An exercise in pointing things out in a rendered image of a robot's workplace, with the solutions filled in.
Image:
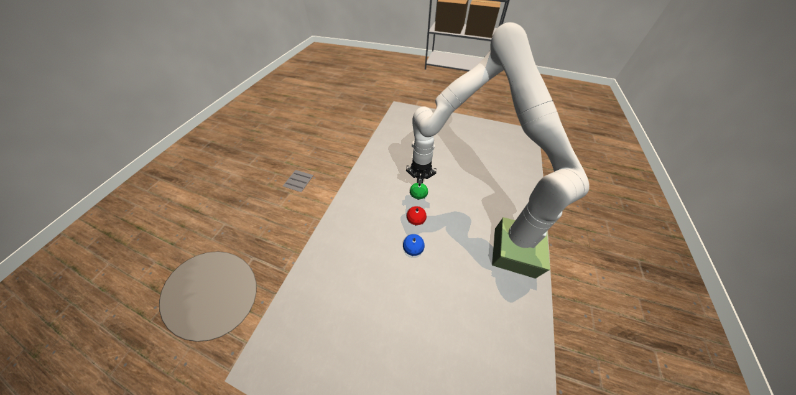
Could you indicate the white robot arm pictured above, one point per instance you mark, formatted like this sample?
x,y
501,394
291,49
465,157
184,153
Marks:
x,y
538,117

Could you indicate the blue bell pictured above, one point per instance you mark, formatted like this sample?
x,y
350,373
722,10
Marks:
x,y
413,245

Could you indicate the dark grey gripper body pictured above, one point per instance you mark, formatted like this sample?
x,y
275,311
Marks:
x,y
416,166

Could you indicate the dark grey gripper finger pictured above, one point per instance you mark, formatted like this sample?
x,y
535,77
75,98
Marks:
x,y
427,175
413,173

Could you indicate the red dome bell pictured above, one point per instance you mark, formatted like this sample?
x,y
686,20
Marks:
x,y
416,215

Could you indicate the green dome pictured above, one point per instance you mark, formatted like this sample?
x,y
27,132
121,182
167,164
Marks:
x,y
419,191

